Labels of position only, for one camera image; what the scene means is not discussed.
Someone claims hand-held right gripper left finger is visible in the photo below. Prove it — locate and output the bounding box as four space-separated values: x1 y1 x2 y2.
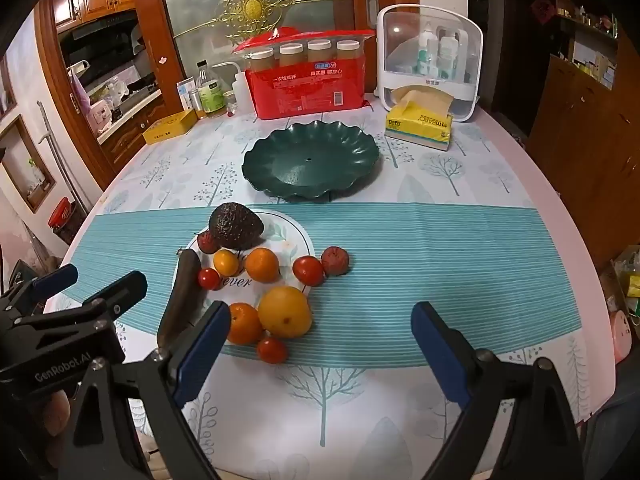
62 300 232 480

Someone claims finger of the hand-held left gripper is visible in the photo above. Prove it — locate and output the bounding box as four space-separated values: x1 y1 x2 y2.
82 270 148 318
0 263 79 317

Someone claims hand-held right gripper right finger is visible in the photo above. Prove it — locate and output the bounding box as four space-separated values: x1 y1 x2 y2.
411 301 586 480

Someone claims orange mandarin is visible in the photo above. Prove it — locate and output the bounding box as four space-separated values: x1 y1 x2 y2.
244 247 280 282
227 302 264 346

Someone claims brown sweet potato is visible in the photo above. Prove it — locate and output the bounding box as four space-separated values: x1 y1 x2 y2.
156 250 203 350

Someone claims small yellow orange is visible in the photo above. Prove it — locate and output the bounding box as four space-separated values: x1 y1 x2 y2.
213 249 240 277

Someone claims large yellow orange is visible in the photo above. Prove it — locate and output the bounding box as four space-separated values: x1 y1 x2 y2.
257 286 313 339

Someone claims dark green scalloped plate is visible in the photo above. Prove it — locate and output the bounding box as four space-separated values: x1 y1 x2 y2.
242 121 381 204

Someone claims person's left hand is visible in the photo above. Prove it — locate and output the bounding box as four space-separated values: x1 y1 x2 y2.
41 391 72 441

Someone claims dark brown avocado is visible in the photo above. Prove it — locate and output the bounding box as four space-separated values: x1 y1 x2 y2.
208 202 265 251

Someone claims metal pole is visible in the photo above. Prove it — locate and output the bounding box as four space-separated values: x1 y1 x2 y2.
37 102 81 221

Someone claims white round plate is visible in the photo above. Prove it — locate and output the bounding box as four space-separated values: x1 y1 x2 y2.
175 210 316 361

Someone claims wooden kitchen counter cabinet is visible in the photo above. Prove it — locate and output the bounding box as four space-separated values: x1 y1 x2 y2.
95 87 171 171

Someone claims yellow flat tin box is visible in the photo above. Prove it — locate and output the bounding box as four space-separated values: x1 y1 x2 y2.
142 109 199 146

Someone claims pink round object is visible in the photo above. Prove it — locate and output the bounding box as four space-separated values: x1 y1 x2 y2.
607 310 632 366

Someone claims green-label glass bottle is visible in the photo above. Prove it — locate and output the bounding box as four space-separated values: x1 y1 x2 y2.
196 60 227 119

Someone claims white squeeze wash bottle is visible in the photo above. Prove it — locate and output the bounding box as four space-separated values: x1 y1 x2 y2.
214 61 251 111

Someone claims yellow tissue box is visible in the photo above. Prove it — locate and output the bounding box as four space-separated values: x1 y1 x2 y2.
385 86 455 152

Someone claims brown wooden side cabinet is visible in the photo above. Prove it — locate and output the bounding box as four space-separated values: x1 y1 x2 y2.
525 20 640 271

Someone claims red paper cup package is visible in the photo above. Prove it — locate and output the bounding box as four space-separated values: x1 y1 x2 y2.
231 27 377 121

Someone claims white clear-lid organizer box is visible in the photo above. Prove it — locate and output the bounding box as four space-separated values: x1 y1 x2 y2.
376 4 485 125

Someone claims frosted glass gold-ornament door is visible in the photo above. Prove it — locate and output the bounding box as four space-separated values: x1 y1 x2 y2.
155 0 361 111

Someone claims white teal-label bottle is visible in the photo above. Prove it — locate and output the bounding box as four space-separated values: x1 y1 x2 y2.
416 30 439 75

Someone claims plain white bottle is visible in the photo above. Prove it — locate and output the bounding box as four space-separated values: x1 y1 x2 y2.
437 30 461 78

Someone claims wooden shelf with small items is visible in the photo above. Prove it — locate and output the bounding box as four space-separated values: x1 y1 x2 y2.
552 0 621 91

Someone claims wooden wall picture frame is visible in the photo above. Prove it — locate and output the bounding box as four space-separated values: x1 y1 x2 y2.
0 114 57 213

